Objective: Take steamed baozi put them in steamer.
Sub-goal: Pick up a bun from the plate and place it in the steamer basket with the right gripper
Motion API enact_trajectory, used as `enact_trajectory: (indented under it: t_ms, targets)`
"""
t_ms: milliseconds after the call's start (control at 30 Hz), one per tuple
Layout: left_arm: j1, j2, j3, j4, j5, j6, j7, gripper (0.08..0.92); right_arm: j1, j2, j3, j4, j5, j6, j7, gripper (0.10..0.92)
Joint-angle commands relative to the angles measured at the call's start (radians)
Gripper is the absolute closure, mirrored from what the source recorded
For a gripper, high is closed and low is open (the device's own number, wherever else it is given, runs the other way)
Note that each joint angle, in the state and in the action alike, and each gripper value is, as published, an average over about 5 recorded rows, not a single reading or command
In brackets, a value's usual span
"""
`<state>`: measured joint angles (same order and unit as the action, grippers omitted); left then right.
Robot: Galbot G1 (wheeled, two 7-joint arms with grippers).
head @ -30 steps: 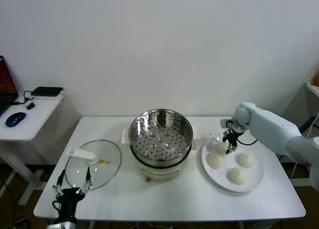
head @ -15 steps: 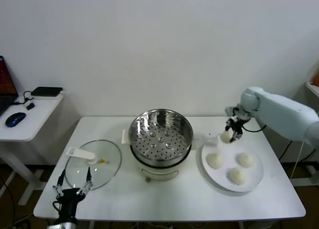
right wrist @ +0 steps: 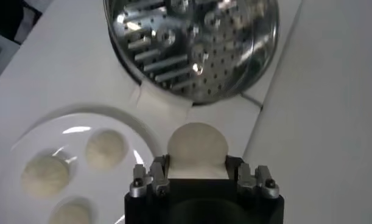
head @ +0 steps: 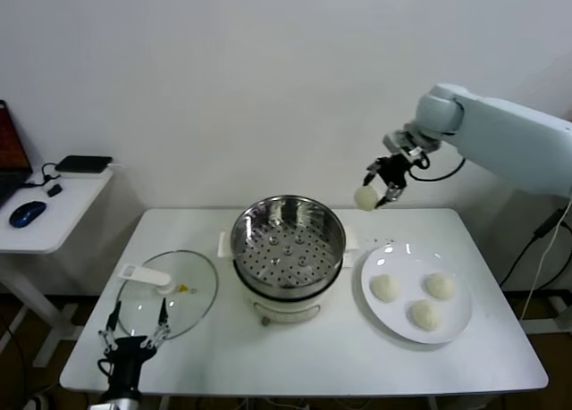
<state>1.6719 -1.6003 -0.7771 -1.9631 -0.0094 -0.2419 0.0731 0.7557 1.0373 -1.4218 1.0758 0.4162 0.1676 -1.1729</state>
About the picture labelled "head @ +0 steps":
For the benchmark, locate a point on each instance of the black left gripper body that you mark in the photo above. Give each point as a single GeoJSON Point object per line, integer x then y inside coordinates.
{"type": "Point", "coordinates": [127, 356]}

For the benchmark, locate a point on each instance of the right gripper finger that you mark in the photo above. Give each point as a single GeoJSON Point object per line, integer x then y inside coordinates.
{"type": "Point", "coordinates": [391, 193]}
{"type": "Point", "coordinates": [370, 171]}

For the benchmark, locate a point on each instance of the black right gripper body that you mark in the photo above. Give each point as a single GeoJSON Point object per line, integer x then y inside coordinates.
{"type": "Point", "coordinates": [393, 169]}

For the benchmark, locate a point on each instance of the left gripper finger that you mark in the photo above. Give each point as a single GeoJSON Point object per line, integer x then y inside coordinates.
{"type": "Point", "coordinates": [162, 327]}
{"type": "Point", "coordinates": [111, 327]}

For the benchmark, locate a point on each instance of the white steamed baozi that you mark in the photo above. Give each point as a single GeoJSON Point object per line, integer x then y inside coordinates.
{"type": "Point", "coordinates": [384, 288]}
{"type": "Point", "coordinates": [440, 286]}
{"type": "Point", "coordinates": [365, 198]}
{"type": "Point", "coordinates": [426, 315]}

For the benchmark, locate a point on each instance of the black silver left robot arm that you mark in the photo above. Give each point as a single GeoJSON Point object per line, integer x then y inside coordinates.
{"type": "Point", "coordinates": [123, 396]}

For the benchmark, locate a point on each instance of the light blue right robot arm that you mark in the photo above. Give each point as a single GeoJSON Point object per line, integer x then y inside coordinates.
{"type": "Point", "coordinates": [491, 133]}

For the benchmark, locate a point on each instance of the stainless steel steamer basket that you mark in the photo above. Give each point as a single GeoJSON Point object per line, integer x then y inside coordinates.
{"type": "Point", "coordinates": [286, 253]}

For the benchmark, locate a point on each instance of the white side table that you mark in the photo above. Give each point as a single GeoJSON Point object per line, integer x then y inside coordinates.
{"type": "Point", "coordinates": [53, 222]}

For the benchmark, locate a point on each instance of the white round plate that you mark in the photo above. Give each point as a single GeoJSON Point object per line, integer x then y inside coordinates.
{"type": "Point", "coordinates": [402, 320]}

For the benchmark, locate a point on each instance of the white electric cooker pot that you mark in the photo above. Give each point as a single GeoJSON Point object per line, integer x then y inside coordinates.
{"type": "Point", "coordinates": [290, 305]}

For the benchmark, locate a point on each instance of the blue computer mouse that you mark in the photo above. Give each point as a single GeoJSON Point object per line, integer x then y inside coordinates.
{"type": "Point", "coordinates": [27, 213]}

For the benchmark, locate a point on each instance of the small black adapter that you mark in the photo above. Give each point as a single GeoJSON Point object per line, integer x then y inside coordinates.
{"type": "Point", "coordinates": [54, 190]}

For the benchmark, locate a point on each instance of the flat black device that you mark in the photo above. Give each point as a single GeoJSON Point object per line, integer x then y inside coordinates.
{"type": "Point", "coordinates": [85, 162]}

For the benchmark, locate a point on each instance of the black laptop with red screen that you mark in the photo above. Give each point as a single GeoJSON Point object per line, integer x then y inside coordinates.
{"type": "Point", "coordinates": [11, 151]}

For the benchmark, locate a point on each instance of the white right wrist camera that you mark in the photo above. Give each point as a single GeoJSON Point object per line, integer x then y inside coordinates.
{"type": "Point", "coordinates": [393, 141]}

